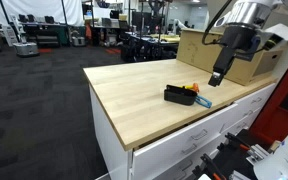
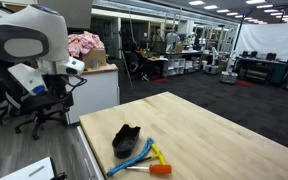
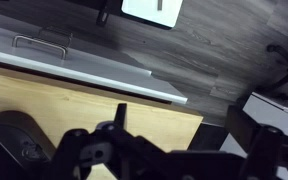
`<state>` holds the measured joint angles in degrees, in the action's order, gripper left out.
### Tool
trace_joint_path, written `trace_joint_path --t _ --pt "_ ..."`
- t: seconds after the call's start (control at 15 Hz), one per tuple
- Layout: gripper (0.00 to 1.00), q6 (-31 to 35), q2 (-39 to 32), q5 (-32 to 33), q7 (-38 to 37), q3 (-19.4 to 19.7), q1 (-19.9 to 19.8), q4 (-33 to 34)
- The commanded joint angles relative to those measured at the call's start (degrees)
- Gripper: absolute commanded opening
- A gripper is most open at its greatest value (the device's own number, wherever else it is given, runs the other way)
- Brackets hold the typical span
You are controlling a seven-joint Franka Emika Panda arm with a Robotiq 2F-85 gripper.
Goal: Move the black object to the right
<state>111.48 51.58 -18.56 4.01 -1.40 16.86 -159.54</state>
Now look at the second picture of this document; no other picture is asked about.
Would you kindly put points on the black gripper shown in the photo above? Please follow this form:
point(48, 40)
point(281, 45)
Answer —
point(56, 85)

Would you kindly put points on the black plastic scoop container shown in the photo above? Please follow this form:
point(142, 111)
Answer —
point(125, 141)

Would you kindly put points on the mobile robot base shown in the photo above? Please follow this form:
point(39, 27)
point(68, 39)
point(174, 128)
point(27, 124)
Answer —
point(229, 76)

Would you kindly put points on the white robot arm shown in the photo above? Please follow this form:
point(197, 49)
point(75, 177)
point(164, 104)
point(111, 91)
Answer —
point(35, 41)

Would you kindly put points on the black office chair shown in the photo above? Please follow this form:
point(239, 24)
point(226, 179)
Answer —
point(19, 102)

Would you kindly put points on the metal cup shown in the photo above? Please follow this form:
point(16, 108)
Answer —
point(94, 64)

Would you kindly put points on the white cabinet wooden top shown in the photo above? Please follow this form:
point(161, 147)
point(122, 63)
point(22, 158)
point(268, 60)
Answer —
point(101, 91)

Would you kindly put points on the cardboard box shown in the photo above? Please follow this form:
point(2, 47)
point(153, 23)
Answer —
point(95, 54)

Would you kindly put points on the white device lower left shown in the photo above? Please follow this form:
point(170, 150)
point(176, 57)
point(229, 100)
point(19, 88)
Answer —
point(43, 169)

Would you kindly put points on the white shelf with bins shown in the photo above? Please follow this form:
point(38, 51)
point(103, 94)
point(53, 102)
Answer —
point(173, 67)

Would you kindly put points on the dark desk with monitors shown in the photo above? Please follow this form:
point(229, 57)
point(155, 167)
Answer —
point(263, 70)

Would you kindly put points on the white backdrop screen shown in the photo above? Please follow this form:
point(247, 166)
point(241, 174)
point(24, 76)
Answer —
point(264, 38)

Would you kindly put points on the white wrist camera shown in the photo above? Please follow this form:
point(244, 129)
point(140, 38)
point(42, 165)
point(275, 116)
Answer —
point(31, 79)

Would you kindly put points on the yellow T-handle tool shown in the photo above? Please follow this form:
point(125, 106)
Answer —
point(158, 155)

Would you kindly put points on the orange handled screwdriver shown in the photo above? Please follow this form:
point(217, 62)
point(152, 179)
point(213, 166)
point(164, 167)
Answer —
point(155, 169)

